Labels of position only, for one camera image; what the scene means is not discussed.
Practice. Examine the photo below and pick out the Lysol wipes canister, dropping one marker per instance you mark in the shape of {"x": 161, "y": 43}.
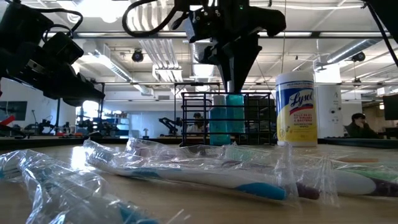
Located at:
{"x": 295, "y": 118}

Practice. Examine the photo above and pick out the white round column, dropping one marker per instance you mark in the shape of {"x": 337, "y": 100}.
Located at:
{"x": 329, "y": 102}

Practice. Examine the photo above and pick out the person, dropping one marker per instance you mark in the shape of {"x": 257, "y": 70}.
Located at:
{"x": 360, "y": 129}
{"x": 196, "y": 126}

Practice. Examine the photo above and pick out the black aluminium table frame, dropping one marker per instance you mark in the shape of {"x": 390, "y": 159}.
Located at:
{"x": 46, "y": 141}

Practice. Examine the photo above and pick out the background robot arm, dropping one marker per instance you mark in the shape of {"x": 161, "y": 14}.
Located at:
{"x": 169, "y": 124}

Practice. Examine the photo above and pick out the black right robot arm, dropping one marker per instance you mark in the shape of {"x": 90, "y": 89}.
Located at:
{"x": 388, "y": 12}

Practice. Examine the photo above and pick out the dark monitor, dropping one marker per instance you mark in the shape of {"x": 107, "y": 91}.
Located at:
{"x": 391, "y": 107}

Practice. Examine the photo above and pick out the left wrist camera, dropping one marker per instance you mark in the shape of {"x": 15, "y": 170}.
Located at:
{"x": 60, "y": 48}

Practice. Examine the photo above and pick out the dark wall screen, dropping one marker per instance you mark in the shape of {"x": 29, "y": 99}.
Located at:
{"x": 12, "y": 110}

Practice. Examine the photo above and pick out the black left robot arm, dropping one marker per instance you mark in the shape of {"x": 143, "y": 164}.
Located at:
{"x": 18, "y": 25}

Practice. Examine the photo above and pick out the black ceiling dome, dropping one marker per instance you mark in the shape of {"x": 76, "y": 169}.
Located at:
{"x": 137, "y": 55}
{"x": 358, "y": 56}

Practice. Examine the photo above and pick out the blue toothbrush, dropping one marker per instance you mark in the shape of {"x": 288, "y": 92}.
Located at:
{"x": 186, "y": 177}
{"x": 62, "y": 186}

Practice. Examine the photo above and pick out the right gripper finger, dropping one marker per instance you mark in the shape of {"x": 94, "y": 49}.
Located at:
{"x": 244, "y": 67}
{"x": 226, "y": 70}

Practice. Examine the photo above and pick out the silver ventilation duct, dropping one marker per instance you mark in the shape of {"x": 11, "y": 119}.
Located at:
{"x": 351, "y": 49}

